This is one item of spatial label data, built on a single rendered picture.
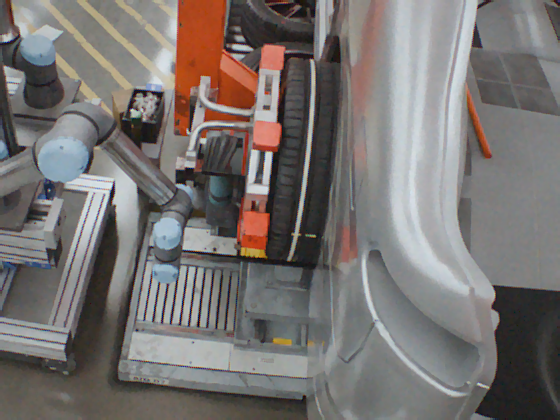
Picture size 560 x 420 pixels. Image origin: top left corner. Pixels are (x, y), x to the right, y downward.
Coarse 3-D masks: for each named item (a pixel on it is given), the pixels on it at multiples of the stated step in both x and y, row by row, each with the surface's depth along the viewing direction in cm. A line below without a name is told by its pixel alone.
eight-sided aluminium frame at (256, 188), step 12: (264, 72) 225; (276, 72) 226; (264, 84) 221; (276, 84) 222; (276, 96) 218; (276, 108) 215; (264, 120) 212; (276, 120) 213; (252, 156) 213; (252, 168) 213; (264, 168) 213; (252, 180) 213; (264, 180) 213; (252, 192) 213; (264, 192) 214; (264, 204) 217
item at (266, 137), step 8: (256, 120) 204; (256, 128) 204; (264, 128) 204; (272, 128) 204; (280, 128) 204; (256, 136) 203; (264, 136) 204; (272, 136) 204; (280, 136) 204; (256, 144) 204; (264, 144) 203; (272, 144) 204
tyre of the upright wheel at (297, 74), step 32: (288, 64) 225; (320, 64) 226; (288, 96) 212; (320, 96) 213; (288, 128) 208; (320, 128) 208; (288, 160) 207; (320, 160) 208; (288, 192) 209; (320, 192) 209; (288, 224) 215; (320, 224) 215; (288, 256) 229
